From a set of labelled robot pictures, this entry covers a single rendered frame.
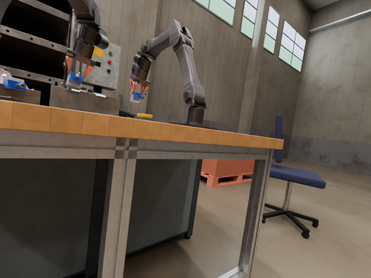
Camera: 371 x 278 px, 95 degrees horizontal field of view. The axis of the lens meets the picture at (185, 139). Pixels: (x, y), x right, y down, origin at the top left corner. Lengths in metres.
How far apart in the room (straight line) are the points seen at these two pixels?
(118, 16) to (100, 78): 2.68
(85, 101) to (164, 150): 0.53
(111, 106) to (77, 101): 0.13
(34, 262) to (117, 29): 3.87
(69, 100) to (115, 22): 3.52
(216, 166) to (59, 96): 2.06
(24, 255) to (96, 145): 0.71
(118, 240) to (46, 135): 0.26
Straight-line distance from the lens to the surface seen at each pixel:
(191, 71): 0.72
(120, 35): 4.21
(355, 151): 8.75
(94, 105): 0.87
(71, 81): 0.86
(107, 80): 1.80
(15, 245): 0.98
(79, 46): 0.85
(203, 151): 0.49
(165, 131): 0.38
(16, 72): 1.68
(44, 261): 1.04
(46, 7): 1.84
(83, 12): 0.86
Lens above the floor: 0.79
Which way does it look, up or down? 4 degrees down
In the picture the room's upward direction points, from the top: 8 degrees clockwise
